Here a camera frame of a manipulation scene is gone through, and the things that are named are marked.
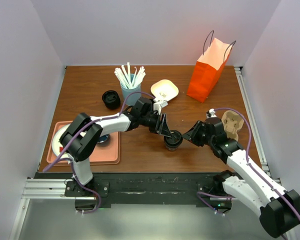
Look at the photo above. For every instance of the stack of black lids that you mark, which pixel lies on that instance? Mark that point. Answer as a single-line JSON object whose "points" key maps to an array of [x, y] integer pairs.
{"points": [[111, 99]]}

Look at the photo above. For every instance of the dark blue mug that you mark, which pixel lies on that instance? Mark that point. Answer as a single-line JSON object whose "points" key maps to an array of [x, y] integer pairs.
{"points": [[103, 139]]}

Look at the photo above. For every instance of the blue straw holder cup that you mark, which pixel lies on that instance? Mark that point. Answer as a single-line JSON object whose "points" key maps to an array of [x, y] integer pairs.
{"points": [[129, 94]]}

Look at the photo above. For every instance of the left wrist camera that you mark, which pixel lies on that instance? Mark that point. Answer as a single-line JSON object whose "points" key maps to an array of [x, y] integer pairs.
{"points": [[145, 106]]}

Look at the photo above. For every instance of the pink plastic tray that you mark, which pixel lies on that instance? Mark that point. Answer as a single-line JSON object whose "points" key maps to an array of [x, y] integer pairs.
{"points": [[103, 154]]}

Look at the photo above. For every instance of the white fruit pattern plate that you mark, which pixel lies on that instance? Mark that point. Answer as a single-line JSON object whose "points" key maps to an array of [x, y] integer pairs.
{"points": [[56, 146]]}

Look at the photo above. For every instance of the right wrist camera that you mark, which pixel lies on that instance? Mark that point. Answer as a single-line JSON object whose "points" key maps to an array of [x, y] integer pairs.
{"points": [[211, 113]]}

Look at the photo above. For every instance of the cardboard cup carrier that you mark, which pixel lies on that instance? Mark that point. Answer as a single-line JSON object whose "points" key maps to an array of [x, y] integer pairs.
{"points": [[232, 123]]}

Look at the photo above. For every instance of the orange paper gift bag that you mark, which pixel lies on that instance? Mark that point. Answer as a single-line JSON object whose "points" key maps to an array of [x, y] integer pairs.
{"points": [[209, 67]]}

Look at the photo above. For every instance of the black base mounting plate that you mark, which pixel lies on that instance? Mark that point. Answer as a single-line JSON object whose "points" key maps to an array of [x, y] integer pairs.
{"points": [[177, 188]]}

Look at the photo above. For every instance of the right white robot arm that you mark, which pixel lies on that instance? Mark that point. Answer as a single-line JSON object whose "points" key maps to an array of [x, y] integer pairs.
{"points": [[278, 209]]}

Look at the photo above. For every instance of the white wrapped straws bundle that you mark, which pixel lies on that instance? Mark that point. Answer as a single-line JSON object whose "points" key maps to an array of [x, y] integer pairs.
{"points": [[130, 79]]}

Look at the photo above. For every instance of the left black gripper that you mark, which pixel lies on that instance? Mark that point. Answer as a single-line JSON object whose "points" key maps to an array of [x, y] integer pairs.
{"points": [[161, 128]]}

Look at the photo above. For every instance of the aluminium frame rail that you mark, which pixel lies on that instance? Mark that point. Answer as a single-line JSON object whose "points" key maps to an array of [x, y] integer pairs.
{"points": [[45, 189]]}

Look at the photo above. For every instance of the cream square bowl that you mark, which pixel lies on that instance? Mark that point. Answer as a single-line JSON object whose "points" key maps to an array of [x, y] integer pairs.
{"points": [[164, 90]]}

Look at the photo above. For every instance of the black coffee cup lid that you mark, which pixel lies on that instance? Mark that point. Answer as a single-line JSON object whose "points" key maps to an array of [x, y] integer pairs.
{"points": [[175, 140]]}

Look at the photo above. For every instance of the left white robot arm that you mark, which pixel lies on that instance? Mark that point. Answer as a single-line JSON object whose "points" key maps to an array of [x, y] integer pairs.
{"points": [[81, 137]]}

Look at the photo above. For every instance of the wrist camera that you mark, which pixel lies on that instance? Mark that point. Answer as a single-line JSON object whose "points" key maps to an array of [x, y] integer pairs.
{"points": [[211, 113], [145, 106]]}

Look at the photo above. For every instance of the brown takeout coffee cup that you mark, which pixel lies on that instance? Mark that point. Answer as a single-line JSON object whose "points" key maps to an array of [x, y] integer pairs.
{"points": [[171, 147]]}

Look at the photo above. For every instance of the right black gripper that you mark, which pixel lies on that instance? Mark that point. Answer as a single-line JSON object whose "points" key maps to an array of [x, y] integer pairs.
{"points": [[191, 135]]}

